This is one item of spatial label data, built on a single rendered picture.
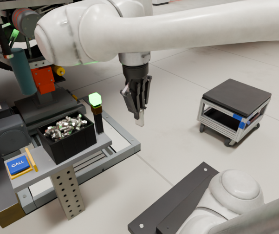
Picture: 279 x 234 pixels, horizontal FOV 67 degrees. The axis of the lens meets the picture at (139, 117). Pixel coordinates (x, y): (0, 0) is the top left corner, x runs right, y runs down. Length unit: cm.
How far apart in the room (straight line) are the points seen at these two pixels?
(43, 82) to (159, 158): 94
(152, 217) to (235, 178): 40
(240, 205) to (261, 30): 45
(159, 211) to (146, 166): 57
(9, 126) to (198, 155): 121
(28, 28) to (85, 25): 91
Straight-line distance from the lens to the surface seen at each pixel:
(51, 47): 42
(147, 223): 93
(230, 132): 164
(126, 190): 137
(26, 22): 129
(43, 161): 99
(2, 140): 136
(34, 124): 175
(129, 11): 50
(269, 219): 38
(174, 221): 89
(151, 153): 156
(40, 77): 153
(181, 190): 102
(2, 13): 152
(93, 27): 40
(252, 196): 68
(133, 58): 56
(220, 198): 67
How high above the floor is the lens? 113
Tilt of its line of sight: 37 degrees down
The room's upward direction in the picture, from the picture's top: straight up
